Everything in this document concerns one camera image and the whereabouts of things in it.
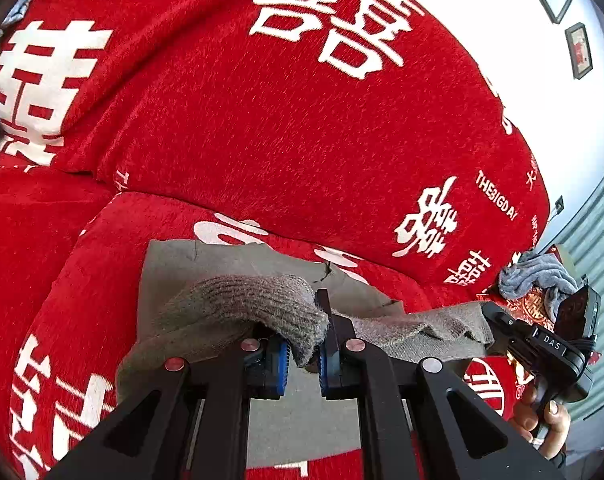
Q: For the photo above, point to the small black framed picture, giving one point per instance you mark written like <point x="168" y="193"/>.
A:
<point x="578" y="50"/>

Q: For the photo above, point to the person's right hand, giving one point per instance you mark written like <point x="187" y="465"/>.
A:
<point x="554" y="430"/>

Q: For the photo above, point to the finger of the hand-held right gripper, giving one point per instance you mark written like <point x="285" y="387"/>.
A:
<point x="498" y="317"/>

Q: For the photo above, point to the grey pleated curtain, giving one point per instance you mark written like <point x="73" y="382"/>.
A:
<point x="594" y="240"/>

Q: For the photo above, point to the light grey quilted garment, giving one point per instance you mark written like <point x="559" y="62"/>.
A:
<point x="19" y="10"/>

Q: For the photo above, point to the grey-blue fleece towel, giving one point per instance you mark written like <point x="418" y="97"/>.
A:
<point x="532" y="272"/>

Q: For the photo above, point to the red printed sofa cover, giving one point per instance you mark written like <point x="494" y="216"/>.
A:
<point x="262" y="125"/>

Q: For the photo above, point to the wall socket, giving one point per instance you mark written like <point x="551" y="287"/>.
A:
<point x="559" y="205"/>

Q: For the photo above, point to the grey knit sweater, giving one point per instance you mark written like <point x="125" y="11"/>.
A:
<point x="181" y="270"/>

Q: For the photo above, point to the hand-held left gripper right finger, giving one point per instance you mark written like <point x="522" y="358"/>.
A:
<point x="327" y="365"/>

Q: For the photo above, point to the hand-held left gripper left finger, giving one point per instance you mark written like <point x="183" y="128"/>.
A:
<point x="277" y="366"/>

